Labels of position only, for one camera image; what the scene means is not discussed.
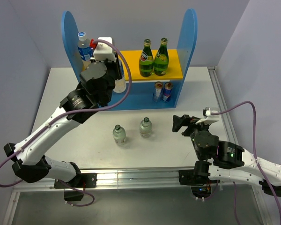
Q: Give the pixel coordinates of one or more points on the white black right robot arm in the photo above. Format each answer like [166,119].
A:
[222,160]

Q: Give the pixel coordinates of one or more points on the clear Chang glass bottle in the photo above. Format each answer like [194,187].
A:
[145,127]
[119,135]

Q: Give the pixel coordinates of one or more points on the green Perrier glass bottle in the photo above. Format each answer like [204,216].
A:
[161,60]

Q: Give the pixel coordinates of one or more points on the aluminium side rail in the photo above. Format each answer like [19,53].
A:
[229,129]

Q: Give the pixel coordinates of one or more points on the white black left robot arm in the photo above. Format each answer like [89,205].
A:
[29,161]

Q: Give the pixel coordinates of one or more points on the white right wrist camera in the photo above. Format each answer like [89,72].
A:
[208,117]

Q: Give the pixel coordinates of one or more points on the green glass bottle red label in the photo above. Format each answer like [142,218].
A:
[146,61]

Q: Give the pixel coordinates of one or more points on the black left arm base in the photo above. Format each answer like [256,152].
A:
[75,190]

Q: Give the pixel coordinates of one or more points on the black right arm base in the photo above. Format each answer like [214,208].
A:
[202,188]

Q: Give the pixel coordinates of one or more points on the silver blue energy drink can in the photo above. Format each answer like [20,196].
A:
[157,93]

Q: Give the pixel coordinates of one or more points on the blue silver Red Bull can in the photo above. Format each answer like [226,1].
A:
[167,91]

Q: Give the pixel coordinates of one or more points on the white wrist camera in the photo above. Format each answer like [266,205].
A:
[208,117]
[101,52]

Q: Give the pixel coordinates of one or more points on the blue and yellow shelf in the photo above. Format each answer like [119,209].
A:
[141,94]

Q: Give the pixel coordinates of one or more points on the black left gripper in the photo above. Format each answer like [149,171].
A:
[115,65]

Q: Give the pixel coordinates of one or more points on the aluminium front rail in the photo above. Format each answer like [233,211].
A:
[161,177]

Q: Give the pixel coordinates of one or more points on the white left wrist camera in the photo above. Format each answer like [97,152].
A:
[101,52]

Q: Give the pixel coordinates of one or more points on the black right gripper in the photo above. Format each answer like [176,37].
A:
[187,121]

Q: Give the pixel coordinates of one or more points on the plastic water bottle blue label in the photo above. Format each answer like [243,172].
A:
[120,85]

